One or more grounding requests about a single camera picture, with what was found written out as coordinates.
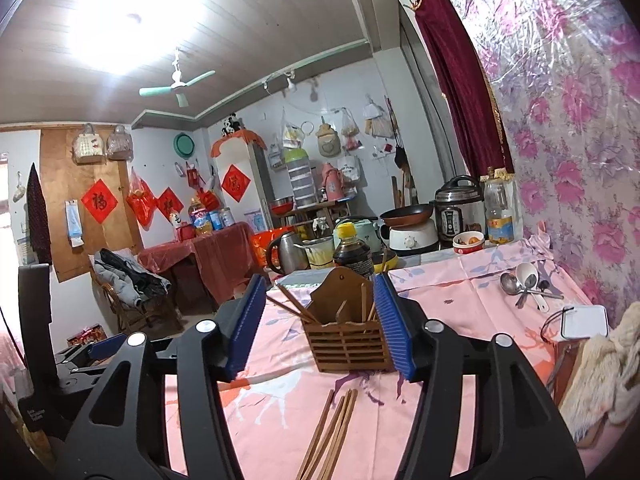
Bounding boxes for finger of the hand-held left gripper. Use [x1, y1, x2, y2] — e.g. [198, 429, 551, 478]
[54, 332, 131, 367]

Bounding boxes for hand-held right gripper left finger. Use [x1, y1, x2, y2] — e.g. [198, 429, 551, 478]
[50, 274, 269, 480]

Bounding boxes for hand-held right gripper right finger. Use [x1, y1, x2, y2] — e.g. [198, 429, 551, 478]
[373, 272, 587, 480]

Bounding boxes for wooden utensil holder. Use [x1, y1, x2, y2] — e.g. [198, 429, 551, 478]
[301, 266, 394, 373]

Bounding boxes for pile of wooden chopsticks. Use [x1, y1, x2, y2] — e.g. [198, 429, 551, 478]
[296, 387, 360, 480]

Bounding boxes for red gift box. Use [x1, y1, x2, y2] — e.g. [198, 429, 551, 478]
[66, 324, 108, 348]

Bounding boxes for wooden chair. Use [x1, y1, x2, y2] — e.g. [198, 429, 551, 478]
[89, 255, 183, 336]

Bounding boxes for pink deer print tablecloth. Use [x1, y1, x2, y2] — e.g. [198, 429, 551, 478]
[165, 237, 606, 480]

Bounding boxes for yellow pan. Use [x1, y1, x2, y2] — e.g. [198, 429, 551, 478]
[372, 251, 401, 273]

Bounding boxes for grey folded cloth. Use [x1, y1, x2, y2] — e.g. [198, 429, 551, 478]
[272, 270, 331, 289]

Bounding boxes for pile of jackets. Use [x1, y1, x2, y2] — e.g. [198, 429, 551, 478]
[92, 247, 173, 308]

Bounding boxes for red covered table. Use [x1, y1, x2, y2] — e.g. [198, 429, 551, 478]
[137, 221, 257, 311]

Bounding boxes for soy sauce bottle yellow cap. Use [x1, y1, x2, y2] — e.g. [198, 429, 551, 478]
[332, 221, 376, 281]

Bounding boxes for stainless steel kettle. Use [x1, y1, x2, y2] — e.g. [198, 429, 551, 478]
[265, 232, 310, 275]

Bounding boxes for white electric cooker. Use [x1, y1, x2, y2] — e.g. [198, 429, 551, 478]
[380, 217, 441, 257]

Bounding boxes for green rice cooker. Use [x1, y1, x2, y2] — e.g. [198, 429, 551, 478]
[334, 216, 383, 256]

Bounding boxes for cream cooking pot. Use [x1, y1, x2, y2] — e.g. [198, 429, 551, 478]
[301, 236, 335, 270]

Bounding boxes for blue white hanging packet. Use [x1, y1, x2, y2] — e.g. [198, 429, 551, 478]
[64, 199, 85, 248]

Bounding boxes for dark hanging garment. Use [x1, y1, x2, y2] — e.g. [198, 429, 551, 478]
[25, 162, 53, 266]

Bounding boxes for red white bowl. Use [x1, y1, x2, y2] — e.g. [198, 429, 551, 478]
[452, 231, 486, 256]

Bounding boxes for brown frying pan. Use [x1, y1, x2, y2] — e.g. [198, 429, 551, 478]
[379, 202, 435, 227]

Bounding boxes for large cooking oil bottle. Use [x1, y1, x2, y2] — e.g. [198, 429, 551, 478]
[187, 197, 213, 236]

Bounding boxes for metal spoon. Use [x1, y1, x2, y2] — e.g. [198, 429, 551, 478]
[500, 272, 531, 309]

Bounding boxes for black silver pressure cooker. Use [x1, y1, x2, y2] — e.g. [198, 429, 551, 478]
[434, 175, 485, 250]

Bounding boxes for large red diamond paper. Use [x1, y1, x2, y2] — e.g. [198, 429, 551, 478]
[81, 178, 119, 224]

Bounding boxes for wooden shelf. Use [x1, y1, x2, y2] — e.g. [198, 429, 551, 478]
[272, 199, 353, 228]

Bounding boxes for red diamond refrigerator sticker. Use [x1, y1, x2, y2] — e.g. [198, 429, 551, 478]
[221, 164, 252, 203]

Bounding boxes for clear plastic oil bottle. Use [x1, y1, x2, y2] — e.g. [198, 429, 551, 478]
[483, 172, 515, 246]

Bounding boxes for small red diamond paper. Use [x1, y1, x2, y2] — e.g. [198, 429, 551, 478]
[156, 187, 185, 222]

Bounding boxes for red plastic bag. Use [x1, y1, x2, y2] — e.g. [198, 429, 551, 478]
[125, 167, 153, 226]

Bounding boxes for small dark spoon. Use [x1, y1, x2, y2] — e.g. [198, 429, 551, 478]
[525, 280, 565, 301]

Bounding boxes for pink thermos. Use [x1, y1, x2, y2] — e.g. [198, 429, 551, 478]
[320, 161, 346, 203]

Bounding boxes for stacked steamer green lid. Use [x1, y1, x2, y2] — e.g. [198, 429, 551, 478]
[285, 147, 317, 209]

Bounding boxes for white tote bag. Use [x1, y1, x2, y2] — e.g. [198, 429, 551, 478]
[337, 155, 363, 196]

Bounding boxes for brown leather pouch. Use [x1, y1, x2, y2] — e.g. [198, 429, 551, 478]
[547, 340, 593, 406]

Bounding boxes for white refrigerator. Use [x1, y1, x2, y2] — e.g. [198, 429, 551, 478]
[212, 135, 273, 231]

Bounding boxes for white handbag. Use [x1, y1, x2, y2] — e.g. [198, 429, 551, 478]
[72, 122, 105, 163]

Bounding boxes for orange cloth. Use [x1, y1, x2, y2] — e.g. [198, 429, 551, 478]
[210, 129, 268, 158]

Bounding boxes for clear handbag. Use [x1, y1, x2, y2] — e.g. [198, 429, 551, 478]
[105, 124, 133, 161]

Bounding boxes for green round plate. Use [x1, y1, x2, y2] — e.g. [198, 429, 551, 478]
[173, 132, 197, 158]

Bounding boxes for beige hanging hat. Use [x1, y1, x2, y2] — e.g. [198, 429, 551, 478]
[315, 117, 342, 158]

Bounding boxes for hanging plastic bag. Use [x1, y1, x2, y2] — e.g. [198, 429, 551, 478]
[340, 107, 361, 151]
[362, 95, 396, 138]
[280, 110, 306, 148]

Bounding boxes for panda plush toy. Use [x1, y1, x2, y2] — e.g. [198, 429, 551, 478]
[220, 112, 245, 138]

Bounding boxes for cream knitted cloth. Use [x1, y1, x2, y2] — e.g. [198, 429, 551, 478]
[560, 302, 640, 426]

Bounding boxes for dark red curtain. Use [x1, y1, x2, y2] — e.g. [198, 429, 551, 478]
[404, 0, 516, 183]

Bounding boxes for green ceiling fan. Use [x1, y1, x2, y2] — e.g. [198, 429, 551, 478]
[139, 47, 217, 108]

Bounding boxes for round ceiling lamp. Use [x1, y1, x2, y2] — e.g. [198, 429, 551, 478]
[65, 0, 211, 76]

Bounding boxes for wooden wall board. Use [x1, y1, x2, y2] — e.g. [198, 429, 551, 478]
[39, 127, 146, 283]

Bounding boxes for black cord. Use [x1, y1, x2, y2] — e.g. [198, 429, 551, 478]
[540, 310, 566, 344]

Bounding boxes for white wall lamp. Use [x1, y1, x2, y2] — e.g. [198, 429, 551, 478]
[262, 71, 298, 94]

